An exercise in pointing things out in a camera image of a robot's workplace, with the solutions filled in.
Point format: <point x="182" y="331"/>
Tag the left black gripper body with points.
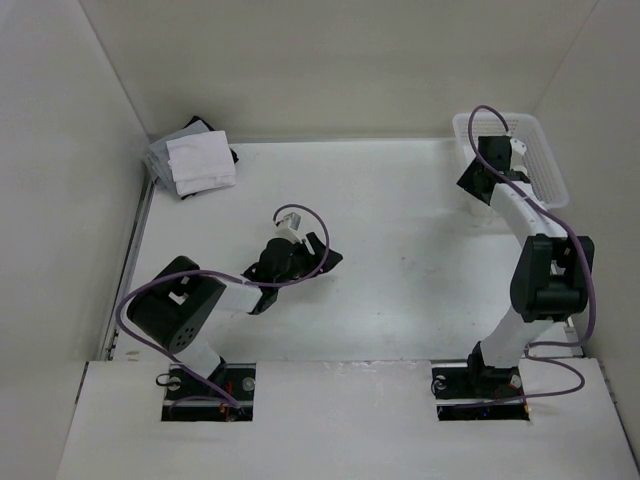
<point x="302" y="264"/>

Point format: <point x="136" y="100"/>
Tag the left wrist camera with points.
<point x="287" y="228"/>

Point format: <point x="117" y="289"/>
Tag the folded black tank top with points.
<point x="198" y="120"/>

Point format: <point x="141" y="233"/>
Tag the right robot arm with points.
<point x="552" y="278"/>

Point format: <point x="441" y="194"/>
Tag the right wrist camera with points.
<point x="518" y="152"/>

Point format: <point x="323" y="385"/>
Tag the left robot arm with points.
<point x="173" y="313"/>

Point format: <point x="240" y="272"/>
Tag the white plastic basket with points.
<point x="538" y="161"/>

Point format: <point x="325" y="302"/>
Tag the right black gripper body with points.
<point x="467" y="181"/>

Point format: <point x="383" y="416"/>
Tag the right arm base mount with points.
<point x="462" y="395"/>

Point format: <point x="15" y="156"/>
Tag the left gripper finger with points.
<point x="316" y="246"/>
<point x="327" y="260"/>

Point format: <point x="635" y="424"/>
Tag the folded grey tank top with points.
<point x="157" y="159"/>

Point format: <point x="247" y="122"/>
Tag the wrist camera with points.
<point x="518" y="152"/>
<point x="287" y="228"/>

